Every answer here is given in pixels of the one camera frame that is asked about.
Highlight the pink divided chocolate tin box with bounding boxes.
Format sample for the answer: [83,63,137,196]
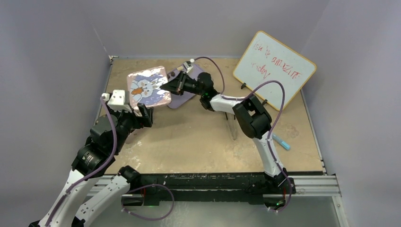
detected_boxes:
[125,130,142,144]

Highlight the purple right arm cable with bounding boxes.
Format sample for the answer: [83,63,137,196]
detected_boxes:
[190,56,294,214]

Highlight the yellow framed whiteboard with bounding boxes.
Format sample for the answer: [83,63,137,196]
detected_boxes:
[233,31,317,110]

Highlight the metal tongs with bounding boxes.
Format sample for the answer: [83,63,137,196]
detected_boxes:
[225,113,237,140]

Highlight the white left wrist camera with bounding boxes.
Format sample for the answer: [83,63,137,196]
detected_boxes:
[101,89,132,113]

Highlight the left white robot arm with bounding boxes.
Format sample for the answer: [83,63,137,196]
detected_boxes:
[30,104,154,227]

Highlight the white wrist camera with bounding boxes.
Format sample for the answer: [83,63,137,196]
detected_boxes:
[182,59,194,74]
[101,89,132,113]

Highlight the light blue marker pen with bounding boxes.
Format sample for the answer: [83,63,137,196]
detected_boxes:
[272,134,291,150]

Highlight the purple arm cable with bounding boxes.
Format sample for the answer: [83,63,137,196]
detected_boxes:
[190,56,294,214]
[44,95,175,227]

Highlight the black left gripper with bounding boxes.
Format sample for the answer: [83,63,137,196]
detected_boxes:
[105,100,153,152]

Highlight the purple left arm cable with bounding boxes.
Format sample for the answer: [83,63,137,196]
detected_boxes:
[44,95,175,227]

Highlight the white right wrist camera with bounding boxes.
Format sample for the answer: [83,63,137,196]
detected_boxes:
[182,59,194,74]

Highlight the silver square tin lid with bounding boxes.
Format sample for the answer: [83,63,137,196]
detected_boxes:
[127,66,172,114]

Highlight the lavender plastic tray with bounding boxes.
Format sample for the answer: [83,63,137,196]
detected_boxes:
[166,61,206,110]

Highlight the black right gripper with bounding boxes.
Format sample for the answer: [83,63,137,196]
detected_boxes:
[160,71,204,96]

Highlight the aluminium frame rail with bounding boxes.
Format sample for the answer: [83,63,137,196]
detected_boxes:
[64,174,342,198]

